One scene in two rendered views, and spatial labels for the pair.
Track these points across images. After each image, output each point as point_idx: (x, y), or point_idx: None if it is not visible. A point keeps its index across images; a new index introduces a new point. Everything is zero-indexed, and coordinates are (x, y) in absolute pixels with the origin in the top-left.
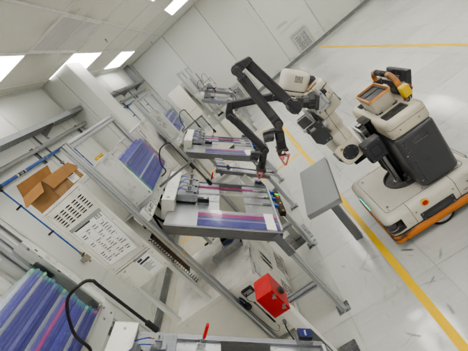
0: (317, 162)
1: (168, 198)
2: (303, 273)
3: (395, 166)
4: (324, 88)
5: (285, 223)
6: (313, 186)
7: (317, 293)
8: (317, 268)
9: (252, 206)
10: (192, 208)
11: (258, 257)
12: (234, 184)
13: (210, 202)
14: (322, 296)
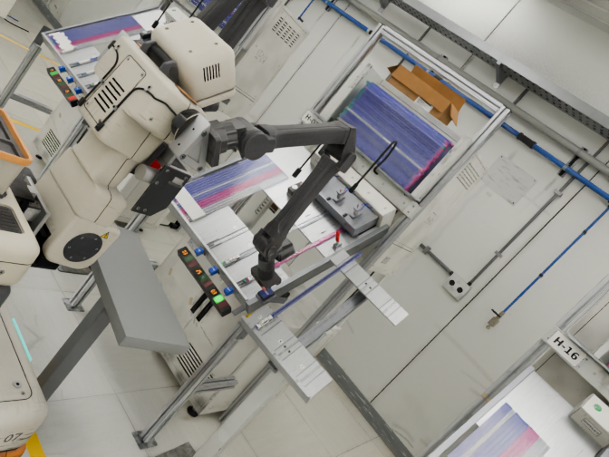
0: (144, 335)
1: (319, 148)
2: (148, 385)
3: None
4: (113, 40)
5: (203, 385)
6: (137, 274)
7: (116, 342)
8: (121, 380)
9: (232, 228)
10: (297, 178)
11: (209, 275)
12: (303, 270)
13: None
14: (107, 335)
